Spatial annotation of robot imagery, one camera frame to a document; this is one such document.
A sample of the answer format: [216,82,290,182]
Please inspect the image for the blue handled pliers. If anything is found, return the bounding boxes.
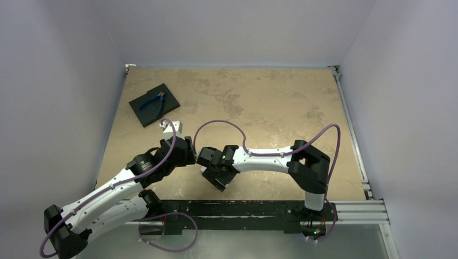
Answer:
[139,92,165,118]

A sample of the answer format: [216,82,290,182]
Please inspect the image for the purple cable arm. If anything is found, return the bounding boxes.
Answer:
[193,120,341,244]
[39,118,178,258]

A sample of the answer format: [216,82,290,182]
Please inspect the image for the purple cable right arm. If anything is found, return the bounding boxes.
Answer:
[193,120,341,244]

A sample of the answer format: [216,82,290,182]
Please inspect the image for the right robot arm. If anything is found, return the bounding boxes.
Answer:
[197,140,331,220]

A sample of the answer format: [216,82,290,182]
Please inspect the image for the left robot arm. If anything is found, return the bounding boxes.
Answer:
[40,136,196,258]

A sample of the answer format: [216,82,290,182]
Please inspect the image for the black square pad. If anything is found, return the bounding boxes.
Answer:
[129,84,180,127]

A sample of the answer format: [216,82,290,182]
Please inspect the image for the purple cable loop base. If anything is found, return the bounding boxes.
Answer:
[138,212,199,253]

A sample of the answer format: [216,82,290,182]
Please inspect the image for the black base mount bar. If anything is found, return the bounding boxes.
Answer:
[162,200,338,237]

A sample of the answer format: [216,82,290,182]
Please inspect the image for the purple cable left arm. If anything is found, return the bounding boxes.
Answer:
[39,118,178,258]

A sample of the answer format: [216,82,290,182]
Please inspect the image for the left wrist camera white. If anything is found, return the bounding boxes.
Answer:
[160,120,183,139]

